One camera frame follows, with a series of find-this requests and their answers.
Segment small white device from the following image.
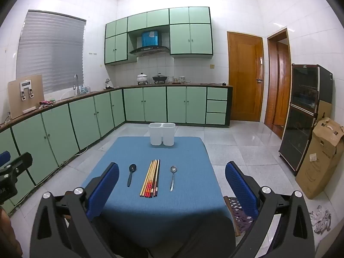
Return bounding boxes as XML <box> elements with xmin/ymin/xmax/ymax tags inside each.
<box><xmin>20</xmin><ymin>80</ymin><xmax>35</xmax><ymax>101</ymax></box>

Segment black glass-front cabinet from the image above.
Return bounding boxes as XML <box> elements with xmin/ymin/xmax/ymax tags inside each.
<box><xmin>279</xmin><ymin>64</ymin><xmax>334</xmax><ymax>176</ymax></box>

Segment blue tablecloth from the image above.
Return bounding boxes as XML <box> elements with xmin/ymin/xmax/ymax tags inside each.
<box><xmin>81</xmin><ymin>136</ymin><xmax>237</xmax><ymax>248</ymax></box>

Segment range hood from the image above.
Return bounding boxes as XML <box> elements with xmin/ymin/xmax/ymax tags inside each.
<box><xmin>129</xmin><ymin>30</ymin><xmax>170</xmax><ymax>57</ymax></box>

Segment green kitchen cabinets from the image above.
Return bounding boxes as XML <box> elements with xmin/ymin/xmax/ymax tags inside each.
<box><xmin>104</xmin><ymin>6</ymin><xmax>214</xmax><ymax>65</ymax></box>
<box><xmin>0</xmin><ymin>85</ymin><xmax>232</xmax><ymax>215</ymax></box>

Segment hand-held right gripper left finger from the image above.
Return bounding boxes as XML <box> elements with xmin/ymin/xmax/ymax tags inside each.
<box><xmin>30</xmin><ymin>162</ymin><xmax>120</xmax><ymax>258</ymax></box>

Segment brown water purifier box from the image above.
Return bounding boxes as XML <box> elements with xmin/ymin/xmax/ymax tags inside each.
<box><xmin>8</xmin><ymin>74</ymin><xmax>45</xmax><ymax>112</ymax></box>

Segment green upper kitchen cabinets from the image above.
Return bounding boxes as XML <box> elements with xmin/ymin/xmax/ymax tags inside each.
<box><xmin>104</xmin><ymin>6</ymin><xmax>214</xmax><ymax>65</ymax></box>

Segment open wooden door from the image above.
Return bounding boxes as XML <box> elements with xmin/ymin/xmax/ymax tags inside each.
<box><xmin>264</xmin><ymin>28</ymin><xmax>291</xmax><ymax>140</ymax></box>

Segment bundle of mixed chopsticks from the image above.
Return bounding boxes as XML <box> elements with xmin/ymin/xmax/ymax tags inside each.
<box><xmin>139</xmin><ymin>159</ymin><xmax>161</xmax><ymax>197</ymax></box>

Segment white two-compartment utensil holder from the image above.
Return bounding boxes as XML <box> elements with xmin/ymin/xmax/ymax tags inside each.
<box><xmin>149</xmin><ymin>123</ymin><xmax>176</xmax><ymax>147</ymax></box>

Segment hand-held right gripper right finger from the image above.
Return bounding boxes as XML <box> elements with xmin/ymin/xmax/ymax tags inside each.
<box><xmin>225</xmin><ymin>161</ymin><xmax>315</xmax><ymax>258</ymax></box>

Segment black spoon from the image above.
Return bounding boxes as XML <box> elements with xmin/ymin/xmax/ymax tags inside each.
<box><xmin>127</xmin><ymin>164</ymin><xmax>137</xmax><ymax>187</ymax></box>

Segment large cardboard box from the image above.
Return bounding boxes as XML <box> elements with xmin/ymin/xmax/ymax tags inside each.
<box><xmin>295</xmin><ymin>117</ymin><xmax>344</xmax><ymax>200</ymax></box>

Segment metal spoon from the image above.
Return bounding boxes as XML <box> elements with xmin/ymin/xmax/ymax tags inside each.
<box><xmin>169</xmin><ymin>166</ymin><xmax>178</xmax><ymax>192</ymax></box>

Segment woven seat stool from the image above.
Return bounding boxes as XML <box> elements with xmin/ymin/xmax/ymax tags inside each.
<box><xmin>224</xmin><ymin>196</ymin><xmax>256</xmax><ymax>237</ymax></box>

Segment closed wooden door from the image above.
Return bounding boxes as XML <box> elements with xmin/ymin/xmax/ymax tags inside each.
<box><xmin>227</xmin><ymin>31</ymin><xmax>264</xmax><ymax>122</ymax></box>

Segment green lower kitchen cabinets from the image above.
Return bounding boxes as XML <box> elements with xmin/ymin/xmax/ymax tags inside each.
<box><xmin>0</xmin><ymin>85</ymin><xmax>232</xmax><ymax>215</ymax></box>

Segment grey window blind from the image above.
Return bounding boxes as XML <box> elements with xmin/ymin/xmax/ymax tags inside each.
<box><xmin>16</xmin><ymin>10</ymin><xmax>87</xmax><ymax>95</ymax></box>

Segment person's left forearm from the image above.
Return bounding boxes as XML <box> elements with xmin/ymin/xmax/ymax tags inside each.
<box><xmin>0</xmin><ymin>206</ymin><xmax>23</xmax><ymax>258</ymax></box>

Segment flat cardboard sheet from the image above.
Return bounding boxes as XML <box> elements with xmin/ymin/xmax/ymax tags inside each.
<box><xmin>313</xmin><ymin>100</ymin><xmax>332</xmax><ymax>129</ymax></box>

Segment brown kitchen countertop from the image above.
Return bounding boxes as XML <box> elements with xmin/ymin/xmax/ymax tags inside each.
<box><xmin>0</xmin><ymin>84</ymin><xmax>233</xmax><ymax>132</ymax></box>

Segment black ink drawing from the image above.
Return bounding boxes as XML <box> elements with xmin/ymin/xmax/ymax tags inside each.
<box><xmin>309</xmin><ymin>205</ymin><xmax>332</xmax><ymax>232</ymax></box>

